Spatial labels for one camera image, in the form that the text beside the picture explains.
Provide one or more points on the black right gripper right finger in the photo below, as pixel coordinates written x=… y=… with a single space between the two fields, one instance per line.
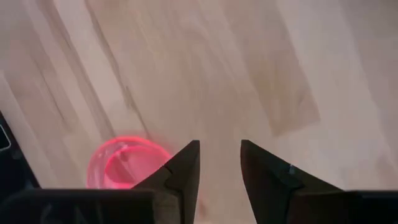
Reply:
x=267 y=180

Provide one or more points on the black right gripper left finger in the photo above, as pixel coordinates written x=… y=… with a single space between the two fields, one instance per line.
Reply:
x=183 y=174

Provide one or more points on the pink transparent small plate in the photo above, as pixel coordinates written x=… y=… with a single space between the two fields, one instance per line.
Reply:
x=124 y=165

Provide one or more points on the table-level camera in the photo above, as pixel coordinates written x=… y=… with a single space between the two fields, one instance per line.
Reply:
x=3 y=140

